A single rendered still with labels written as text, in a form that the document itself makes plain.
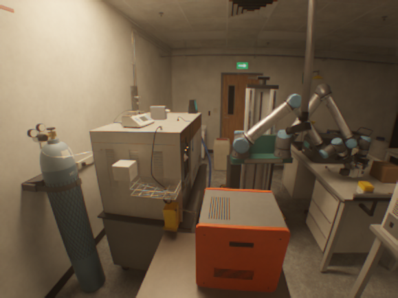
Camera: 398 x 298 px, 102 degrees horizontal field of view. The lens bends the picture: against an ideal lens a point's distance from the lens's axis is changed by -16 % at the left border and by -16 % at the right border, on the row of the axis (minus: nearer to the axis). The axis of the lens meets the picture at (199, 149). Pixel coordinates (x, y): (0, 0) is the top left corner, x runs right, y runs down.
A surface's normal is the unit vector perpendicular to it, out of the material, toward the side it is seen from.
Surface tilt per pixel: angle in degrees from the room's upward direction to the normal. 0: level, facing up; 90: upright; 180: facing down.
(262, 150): 90
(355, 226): 90
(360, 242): 90
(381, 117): 90
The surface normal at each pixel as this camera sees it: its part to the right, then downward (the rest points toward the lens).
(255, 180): 0.01, 0.29
